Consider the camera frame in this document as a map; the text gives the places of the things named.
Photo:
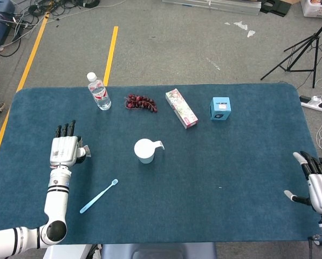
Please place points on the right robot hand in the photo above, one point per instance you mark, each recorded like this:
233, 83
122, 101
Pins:
321, 193

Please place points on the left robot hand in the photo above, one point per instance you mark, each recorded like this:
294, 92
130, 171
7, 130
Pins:
62, 152

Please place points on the floral toothpaste tube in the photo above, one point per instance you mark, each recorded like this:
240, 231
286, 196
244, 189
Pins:
87, 150

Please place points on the light blue toothbrush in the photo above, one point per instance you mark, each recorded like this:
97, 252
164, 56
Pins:
98, 196

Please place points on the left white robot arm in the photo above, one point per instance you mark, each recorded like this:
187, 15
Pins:
57, 199

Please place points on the pink floral long box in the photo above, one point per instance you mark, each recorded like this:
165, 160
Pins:
181, 108

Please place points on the clear water bottle red label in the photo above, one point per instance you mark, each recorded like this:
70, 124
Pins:
101, 97

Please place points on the white power strip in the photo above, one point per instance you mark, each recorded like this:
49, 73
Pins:
310, 102

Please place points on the bunch of red grapes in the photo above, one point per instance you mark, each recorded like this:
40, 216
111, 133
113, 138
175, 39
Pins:
140, 102

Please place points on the blue felt table mat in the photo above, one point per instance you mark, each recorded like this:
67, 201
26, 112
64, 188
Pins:
204, 162

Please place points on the blue speaker box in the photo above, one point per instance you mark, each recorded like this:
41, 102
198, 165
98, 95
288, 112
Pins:
220, 108

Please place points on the black tripod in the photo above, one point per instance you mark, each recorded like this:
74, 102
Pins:
315, 37

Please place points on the white paper scrap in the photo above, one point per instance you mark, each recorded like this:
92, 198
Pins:
251, 33
241, 25

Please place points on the white plastic basket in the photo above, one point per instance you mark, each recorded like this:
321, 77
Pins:
311, 10

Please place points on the black flat plates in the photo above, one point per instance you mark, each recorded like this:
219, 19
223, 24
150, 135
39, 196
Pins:
279, 8

